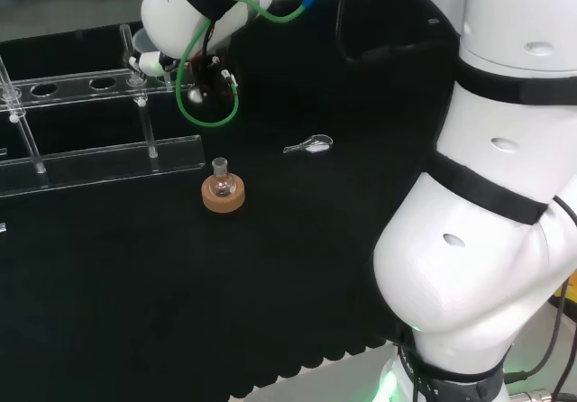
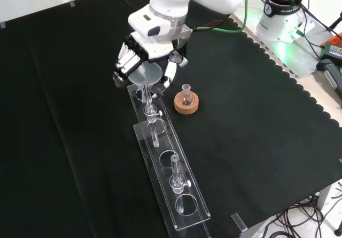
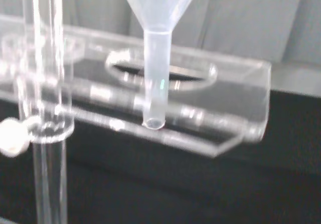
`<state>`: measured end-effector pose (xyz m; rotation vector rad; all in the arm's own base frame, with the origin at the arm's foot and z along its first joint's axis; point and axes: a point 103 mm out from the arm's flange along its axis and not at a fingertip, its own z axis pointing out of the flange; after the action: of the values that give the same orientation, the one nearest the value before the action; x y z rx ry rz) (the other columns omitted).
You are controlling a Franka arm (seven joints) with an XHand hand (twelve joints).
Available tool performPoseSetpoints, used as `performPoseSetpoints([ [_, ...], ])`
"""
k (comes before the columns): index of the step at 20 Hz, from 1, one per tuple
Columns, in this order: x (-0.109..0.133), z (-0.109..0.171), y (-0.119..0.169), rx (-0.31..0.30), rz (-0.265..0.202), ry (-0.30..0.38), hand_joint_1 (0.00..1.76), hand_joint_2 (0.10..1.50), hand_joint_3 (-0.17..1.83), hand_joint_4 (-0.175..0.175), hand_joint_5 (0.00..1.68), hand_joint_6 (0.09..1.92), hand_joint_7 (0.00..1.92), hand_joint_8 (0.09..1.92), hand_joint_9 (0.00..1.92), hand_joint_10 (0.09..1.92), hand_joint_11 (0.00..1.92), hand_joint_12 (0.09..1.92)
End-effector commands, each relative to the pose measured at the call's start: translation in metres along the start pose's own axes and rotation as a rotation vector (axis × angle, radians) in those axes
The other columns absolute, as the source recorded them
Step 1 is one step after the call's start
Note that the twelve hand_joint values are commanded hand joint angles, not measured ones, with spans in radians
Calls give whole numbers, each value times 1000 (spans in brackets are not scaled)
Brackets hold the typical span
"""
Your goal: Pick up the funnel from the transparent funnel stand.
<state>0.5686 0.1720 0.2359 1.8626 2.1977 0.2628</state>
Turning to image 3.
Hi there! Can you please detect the grey backdrop curtain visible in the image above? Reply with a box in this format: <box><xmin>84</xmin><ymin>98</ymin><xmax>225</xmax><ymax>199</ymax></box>
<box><xmin>0</xmin><ymin>0</ymin><xmax>321</xmax><ymax>92</ymax></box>

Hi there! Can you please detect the clear acrylic funnel stand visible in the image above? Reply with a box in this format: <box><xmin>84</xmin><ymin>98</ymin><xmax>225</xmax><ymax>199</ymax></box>
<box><xmin>0</xmin><ymin>0</ymin><xmax>272</xmax><ymax>224</ymax></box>

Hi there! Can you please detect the black cloth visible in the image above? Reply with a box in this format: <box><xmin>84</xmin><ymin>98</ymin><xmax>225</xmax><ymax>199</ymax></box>
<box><xmin>0</xmin><ymin>89</ymin><xmax>321</xmax><ymax>224</ymax></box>

